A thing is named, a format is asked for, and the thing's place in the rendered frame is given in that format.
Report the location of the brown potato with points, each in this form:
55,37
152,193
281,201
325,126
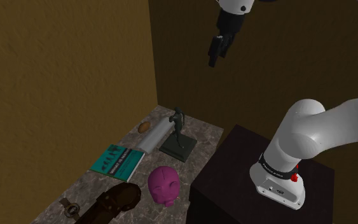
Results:
144,127

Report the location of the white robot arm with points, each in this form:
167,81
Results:
302,136

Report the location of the brown wristwatch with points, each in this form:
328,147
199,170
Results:
70,210

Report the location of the dark robot stand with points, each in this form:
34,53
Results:
228,183

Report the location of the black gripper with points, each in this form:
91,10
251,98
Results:
229,23

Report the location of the pink piggy bank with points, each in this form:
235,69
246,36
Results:
163,185

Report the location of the teal book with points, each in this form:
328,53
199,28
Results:
118,162

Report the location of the grey cylinder roll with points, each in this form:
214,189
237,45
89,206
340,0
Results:
155,136

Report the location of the dark brown leather boot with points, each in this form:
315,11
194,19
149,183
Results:
113,203

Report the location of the dark green figure statue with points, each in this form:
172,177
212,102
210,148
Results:
178,136

